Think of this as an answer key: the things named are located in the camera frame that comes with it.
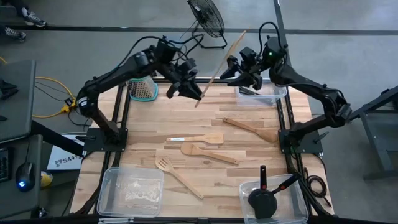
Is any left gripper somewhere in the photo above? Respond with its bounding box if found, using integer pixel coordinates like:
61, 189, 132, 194
164, 58, 203, 101

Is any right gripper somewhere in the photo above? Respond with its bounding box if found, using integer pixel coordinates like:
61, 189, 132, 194
220, 46, 268, 90

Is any wooden fork spoon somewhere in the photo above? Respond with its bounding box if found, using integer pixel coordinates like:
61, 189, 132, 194
194, 29, 248, 108

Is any labelled wooden spatula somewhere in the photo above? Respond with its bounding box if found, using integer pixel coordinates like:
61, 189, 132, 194
165, 133, 224, 145

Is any plain wooden spatula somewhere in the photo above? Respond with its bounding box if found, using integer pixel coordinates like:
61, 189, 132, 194
179, 142, 240, 166

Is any brown wooden corner spoon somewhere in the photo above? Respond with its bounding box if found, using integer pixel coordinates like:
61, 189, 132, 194
222, 117, 279, 144

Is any slotted wooden spatula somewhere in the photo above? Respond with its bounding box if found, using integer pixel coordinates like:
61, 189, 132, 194
154, 154, 205, 200

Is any teal metal box grater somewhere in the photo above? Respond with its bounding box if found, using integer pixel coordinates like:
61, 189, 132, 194
127, 76, 159, 102

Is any clear plastic container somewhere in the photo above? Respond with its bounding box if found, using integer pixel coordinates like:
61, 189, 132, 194
238, 173, 310, 224
234, 70, 287, 108
96, 167, 165, 218

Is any black floor fan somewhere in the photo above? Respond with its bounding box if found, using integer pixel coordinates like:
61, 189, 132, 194
187, 0, 228, 50

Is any yellow power plug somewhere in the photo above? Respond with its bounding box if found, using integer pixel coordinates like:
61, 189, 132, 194
60, 97, 81, 114

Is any black diagonal desk bar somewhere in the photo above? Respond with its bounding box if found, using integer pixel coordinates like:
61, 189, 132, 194
30, 119, 86, 158

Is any black metal stand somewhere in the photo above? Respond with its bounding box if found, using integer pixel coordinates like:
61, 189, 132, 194
345, 85, 398, 181

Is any white printed box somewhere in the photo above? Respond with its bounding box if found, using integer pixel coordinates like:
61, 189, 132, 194
46, 133, 84, 171

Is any yellow round object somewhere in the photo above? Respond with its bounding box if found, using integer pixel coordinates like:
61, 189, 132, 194
40, 170, 53, 189

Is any person's shoe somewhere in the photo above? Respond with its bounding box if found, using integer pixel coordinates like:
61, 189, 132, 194
21, 6, 48, 28
3, 26, 27, 42

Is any black folded object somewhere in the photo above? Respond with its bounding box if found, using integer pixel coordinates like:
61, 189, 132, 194
0, 78, 19, 101

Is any black computer mouse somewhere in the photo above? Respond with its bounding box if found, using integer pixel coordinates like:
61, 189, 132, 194
15, 161, 36, 193

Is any black keyboard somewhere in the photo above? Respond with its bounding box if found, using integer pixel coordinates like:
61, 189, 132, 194
0, 147, 13, 184

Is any dark grey desk top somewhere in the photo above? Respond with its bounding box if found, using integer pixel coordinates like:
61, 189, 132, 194
0, 134, 44, 220

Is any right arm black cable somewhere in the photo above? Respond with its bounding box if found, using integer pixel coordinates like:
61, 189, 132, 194
258, 21, 282, 47

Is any black aluminium table frame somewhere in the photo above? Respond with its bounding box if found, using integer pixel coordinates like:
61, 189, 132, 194
74, 70, 335, 218

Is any black fan cable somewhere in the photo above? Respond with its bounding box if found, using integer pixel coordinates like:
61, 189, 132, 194
178, 19, 198, 40

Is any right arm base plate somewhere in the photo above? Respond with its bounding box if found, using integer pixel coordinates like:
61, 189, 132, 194
278, 129, 324, 155

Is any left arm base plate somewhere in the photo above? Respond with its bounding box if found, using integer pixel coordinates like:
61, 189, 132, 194
83, 128, 129, 153

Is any yellow extension cable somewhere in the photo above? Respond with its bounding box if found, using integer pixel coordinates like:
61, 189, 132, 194
0, 57, 80, 119

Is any coiled black cable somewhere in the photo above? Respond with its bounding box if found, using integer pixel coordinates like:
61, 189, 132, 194
303, 167, 333, 208

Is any thin black floor cable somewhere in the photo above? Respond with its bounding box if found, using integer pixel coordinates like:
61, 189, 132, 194
33, 80, 91, 103

